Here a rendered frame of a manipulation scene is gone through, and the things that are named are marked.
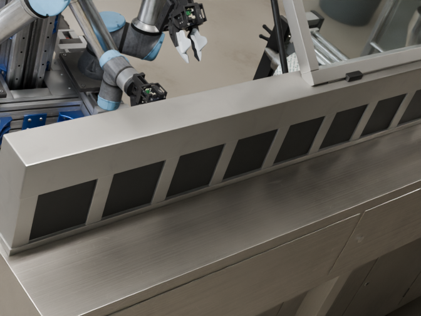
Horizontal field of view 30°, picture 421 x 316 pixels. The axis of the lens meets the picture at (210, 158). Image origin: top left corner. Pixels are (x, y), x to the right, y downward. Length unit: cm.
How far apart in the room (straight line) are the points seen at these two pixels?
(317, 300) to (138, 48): 117
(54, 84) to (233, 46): 225
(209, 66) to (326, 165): 300
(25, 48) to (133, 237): 153
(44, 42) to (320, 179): 142
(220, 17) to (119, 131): 402
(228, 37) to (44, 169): 394
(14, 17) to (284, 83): 105
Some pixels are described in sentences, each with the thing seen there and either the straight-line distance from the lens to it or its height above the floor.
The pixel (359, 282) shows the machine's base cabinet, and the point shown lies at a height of 56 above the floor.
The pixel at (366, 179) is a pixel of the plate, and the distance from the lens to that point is 189.
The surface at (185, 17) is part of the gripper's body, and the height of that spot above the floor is 144.
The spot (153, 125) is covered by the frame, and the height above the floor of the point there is 165.
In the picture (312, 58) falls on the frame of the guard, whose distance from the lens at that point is 171.
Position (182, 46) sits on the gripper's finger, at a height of 136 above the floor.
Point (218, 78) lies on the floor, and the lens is 474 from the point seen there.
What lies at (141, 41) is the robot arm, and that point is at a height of 102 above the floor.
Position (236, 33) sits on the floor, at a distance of 525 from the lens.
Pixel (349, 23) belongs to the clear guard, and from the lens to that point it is 184.
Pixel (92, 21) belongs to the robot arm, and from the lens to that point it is 257.
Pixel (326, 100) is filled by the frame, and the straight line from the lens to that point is 173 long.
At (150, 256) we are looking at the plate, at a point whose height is 144.
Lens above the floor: 250
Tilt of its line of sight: 38 degrees down
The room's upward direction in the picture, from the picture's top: 21 degrees clockwise
